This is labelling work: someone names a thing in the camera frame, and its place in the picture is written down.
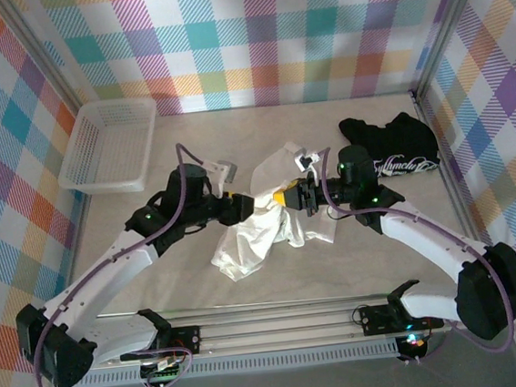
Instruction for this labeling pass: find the white printed t-shirt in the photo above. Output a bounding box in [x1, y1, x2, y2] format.
[199, 138, 342, 285]

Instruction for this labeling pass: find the black t-shirt with white lettering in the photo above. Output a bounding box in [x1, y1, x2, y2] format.
[337, 108, 443, 184]

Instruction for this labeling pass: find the white plastic mesh basket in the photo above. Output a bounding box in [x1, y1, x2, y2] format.
[50, 96, 166, 199]

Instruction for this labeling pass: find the right control board with lights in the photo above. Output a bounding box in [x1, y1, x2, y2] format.
[397, 330, 433, 364]

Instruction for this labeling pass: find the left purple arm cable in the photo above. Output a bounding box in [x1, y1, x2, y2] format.
[14, 138, 235, 387]

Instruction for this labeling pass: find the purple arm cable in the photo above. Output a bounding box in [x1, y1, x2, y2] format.
[312, 130, 516, 372]
[14, 138, 235, 387]

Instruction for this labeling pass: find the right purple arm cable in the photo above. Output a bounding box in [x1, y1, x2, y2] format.
[312, 130, 516, 372]

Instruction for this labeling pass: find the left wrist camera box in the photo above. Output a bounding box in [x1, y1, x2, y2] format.
[202, 157, 239, 187]

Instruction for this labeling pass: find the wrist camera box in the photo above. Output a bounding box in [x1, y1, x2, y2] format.
[202, 157, 239, 187]
[292, 148, 326, 173]

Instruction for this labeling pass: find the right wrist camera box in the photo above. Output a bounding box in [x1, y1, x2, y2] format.
[292, 148, 326, 173]

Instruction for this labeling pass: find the aluminium side rail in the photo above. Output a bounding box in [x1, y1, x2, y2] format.
[52, 191, 98, 305]
[411, 85, 500, 295]

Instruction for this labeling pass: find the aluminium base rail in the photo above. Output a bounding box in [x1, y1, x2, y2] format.
[26, 276, 516, 377]

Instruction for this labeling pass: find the grey slotted cable duct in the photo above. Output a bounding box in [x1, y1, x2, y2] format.
[55, 342, 402, 387]

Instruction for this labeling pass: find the left control board with wires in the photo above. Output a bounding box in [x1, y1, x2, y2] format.
[137, 353, 191, 387]

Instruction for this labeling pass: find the aluminium frame post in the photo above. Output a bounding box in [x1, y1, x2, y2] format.
[403, 0, 503, 100]
[0, 0, 86, 130]

